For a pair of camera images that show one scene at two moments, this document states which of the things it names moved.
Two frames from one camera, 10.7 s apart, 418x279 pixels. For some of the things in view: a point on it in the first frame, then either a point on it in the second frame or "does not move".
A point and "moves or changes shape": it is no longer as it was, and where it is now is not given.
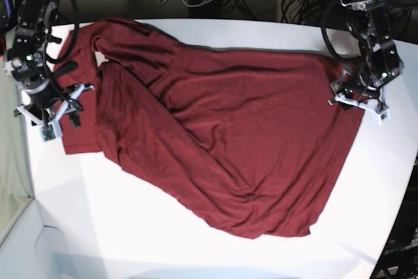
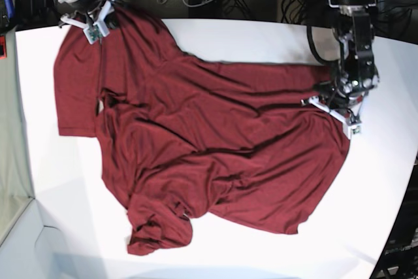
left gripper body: [48, 117] → [92, 7]
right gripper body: [351, 91] → [328, 97]
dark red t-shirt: [253, 136] moves or changes shape
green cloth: [16, 181] does not move
